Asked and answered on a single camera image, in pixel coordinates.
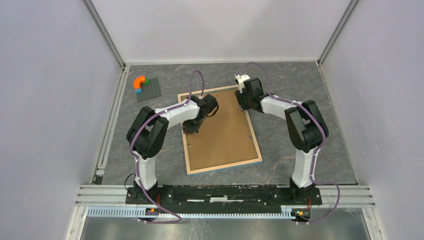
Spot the light wooden picture frame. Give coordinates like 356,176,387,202
177,84,264,176

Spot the grey building block baseplate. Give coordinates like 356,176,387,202
136,77,162,102

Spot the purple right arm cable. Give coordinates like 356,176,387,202
235,61,341,226

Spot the orange curved toy block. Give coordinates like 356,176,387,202
133,75,146,89

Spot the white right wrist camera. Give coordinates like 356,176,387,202
234,74,251,93

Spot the brown cardboard backing board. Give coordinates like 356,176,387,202
181,88,259,171

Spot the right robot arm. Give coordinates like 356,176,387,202
235,74,329,204

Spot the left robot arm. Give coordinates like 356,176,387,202
126,94,219,204

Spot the aluminium rail with cable comb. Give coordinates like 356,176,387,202
75,185,376,220

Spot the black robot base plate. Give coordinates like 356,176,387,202
125,184,323,214

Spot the blue toy block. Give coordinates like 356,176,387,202
134,88,143,94

